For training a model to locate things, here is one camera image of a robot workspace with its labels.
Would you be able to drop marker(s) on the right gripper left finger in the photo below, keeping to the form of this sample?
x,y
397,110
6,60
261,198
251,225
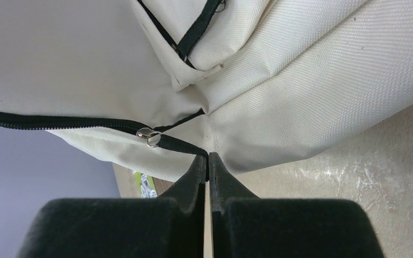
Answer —
x,y
170,225

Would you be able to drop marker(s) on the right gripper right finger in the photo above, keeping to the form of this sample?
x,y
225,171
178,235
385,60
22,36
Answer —
x,y
244,225

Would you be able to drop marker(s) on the beige canvas backpack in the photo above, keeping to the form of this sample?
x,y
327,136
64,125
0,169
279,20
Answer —
x,y
149,85

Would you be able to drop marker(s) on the green activity book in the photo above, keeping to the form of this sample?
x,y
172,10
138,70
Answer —
x,y
145,185

